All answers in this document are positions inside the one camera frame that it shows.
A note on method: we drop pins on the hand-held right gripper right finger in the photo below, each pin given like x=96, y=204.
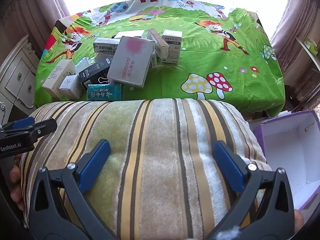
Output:
x=228, y=165

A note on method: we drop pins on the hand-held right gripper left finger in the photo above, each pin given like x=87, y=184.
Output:
x=96, y=160

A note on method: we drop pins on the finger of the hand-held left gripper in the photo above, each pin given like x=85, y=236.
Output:
x=23, y=123
x=46, y=126

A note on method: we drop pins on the tall white box grey logo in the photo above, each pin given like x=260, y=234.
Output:
x=56, y=77

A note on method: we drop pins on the purple storage box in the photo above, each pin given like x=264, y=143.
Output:
x=287, y=150

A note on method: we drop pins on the teal green carton box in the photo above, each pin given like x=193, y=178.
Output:
x=105, y=92

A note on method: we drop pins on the person's left hand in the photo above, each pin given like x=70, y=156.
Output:
x=16, y=180

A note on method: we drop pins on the small white cube box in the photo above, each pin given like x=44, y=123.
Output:
x=71, y=86

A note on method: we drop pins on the white carved cabinet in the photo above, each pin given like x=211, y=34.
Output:
x=17, y=75

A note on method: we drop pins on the striped plush pillow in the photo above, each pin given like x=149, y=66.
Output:
x=162, y=155

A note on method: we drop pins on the black binder clip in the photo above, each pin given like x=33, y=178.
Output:
x=103, y=80

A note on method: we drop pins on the black carton box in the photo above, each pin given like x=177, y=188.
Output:
x=96, y=68

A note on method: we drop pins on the green cartoon printed cloth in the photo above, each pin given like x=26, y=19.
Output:
x=200, y=80

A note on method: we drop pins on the small white blue box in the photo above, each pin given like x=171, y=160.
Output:
x=153, y=61

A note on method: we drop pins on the plain white box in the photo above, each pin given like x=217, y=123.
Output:
x=131, y=33

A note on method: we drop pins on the white desk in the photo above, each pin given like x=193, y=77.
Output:
x=315, y=59

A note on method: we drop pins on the green tissue box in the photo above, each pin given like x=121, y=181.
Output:
x=311, y=44

